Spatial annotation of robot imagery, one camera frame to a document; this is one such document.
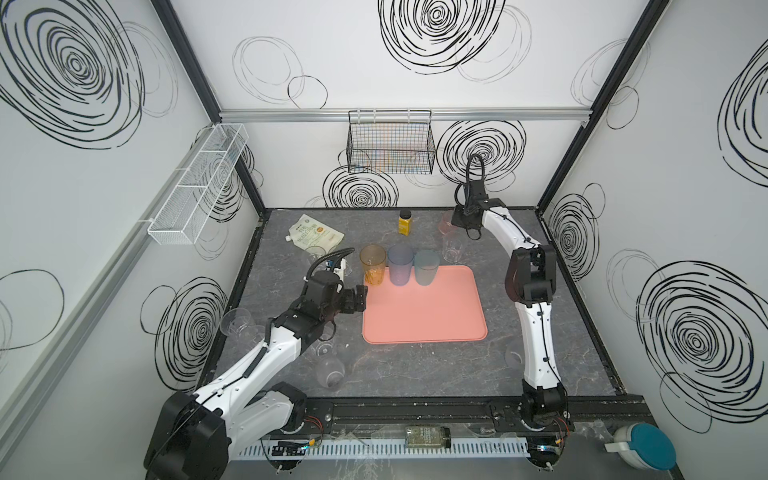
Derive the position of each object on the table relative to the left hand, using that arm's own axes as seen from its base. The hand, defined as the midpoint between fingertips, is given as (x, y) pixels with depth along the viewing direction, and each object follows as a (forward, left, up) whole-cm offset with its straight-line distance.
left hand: (355, 286), depth 83 cm
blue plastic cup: (+11, -13, -3) cm, 17 cm away
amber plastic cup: (+10, -4, 0) cm, 11 cm away
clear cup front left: (-20, +6, -12) cm, 24 cm away
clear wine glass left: (-7, +36, -12) cm, 39 cm away
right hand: (+33, -34, -5) cm, 47 cm away
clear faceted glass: (+22, -31, -12) cm, 41 cm away
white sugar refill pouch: (+30, +22, -12) cm, 39 cm away
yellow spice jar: (+31, -14, -7) cm, 35 cm away
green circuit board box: (-34, -21, -9) cm, 41 cm away
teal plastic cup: (+13, -21, -6) cm, 26 cm away
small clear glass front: (-14, +9, -13) cm, 20 cm away
